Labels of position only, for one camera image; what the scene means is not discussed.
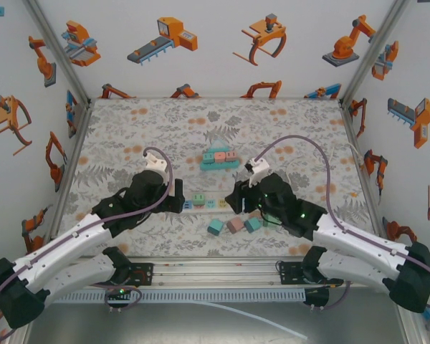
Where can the aluminium side rail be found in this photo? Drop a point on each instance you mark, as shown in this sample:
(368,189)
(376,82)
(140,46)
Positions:
(77,143)
(354,136)

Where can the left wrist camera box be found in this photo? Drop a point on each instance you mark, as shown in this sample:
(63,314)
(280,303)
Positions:
(155,163)

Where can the floral table cloth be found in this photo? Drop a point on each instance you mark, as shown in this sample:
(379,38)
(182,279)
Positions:
(165,125)

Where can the mauve pink plug cube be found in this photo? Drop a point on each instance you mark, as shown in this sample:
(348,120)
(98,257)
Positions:
(231,156)

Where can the black controller board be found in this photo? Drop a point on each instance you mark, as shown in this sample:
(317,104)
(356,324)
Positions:
(317,295)
(116,292)

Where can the aluminium corner post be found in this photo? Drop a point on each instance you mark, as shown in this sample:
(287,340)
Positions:
(58,50)
(372,50)

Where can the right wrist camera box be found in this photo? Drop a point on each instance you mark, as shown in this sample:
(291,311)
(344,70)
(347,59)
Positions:
(259,165)

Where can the white plastic tube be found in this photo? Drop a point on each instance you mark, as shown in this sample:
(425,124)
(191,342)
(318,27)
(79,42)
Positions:
(290,331)

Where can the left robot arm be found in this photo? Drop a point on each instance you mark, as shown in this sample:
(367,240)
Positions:
(57,251)

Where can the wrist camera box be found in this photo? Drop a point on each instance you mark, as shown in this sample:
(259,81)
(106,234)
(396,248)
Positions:
(155,163)
(259,165)

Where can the teal triangular power strip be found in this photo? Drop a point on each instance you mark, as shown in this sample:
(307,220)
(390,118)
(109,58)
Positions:
(218,167)

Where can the salmon orange plug cube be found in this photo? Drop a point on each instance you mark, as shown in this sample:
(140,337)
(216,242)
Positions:
(220,156)

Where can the white power strip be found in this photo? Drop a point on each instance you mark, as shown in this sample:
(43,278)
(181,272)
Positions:
(211,205)

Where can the aluminium frame rail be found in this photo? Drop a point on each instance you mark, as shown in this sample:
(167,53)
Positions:
(218,272)

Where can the grey metal base panel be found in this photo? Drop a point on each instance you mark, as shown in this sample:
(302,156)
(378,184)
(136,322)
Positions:
(165,326)

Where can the teal plug cube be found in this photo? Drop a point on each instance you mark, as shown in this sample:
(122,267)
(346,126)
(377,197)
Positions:
(215,227)
(208,157)
(252,225)

